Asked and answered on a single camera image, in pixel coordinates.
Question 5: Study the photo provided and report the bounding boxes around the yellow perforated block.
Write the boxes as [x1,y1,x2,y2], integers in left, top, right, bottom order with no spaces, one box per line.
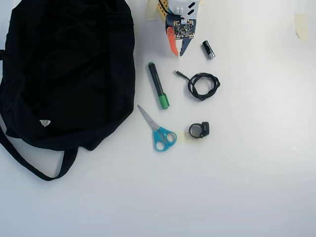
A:
[157,0,171,21]

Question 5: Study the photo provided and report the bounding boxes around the bare camera circuit board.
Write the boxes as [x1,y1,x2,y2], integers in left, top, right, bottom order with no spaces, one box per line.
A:
[173,20,196,40]

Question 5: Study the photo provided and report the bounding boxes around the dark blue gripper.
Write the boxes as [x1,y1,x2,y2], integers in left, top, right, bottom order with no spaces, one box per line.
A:
[165,13,198,57]

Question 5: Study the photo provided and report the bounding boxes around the black marker with green cap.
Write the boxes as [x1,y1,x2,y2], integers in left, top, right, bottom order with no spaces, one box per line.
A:
[148,62,170,110]

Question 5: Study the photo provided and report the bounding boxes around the small silver bolt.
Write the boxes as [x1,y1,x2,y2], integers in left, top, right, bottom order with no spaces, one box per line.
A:
[202,40,216,60]

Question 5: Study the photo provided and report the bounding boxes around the coiled black braided cable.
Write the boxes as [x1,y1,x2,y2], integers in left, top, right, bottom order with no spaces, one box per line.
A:
[174,70,221,102]

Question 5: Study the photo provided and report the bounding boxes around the short beige masking tape piece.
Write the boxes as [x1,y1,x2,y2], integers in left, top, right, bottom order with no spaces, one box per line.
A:
[175,130,192,144]

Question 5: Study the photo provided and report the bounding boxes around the large beige masking tape piece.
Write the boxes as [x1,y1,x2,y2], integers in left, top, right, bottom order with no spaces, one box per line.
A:
[294,13,309,42]

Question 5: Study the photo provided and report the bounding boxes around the black camera cable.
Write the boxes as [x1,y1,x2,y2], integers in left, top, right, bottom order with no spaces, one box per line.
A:
[158,0,175,16]

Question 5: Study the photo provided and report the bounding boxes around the long beige masking tape strip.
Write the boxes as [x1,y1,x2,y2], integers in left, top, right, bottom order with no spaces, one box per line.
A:
[145,0,158,21]

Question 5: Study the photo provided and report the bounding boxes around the black ring clip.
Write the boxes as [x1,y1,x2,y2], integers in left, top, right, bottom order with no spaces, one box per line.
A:
[188,121,211,140]

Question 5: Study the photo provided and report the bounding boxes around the black fabric bag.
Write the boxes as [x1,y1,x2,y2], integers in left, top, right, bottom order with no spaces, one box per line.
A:
[0,0,136,182]

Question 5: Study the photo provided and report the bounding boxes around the blue handled scissors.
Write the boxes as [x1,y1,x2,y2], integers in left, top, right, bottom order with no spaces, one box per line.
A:
[137,104,178,152]

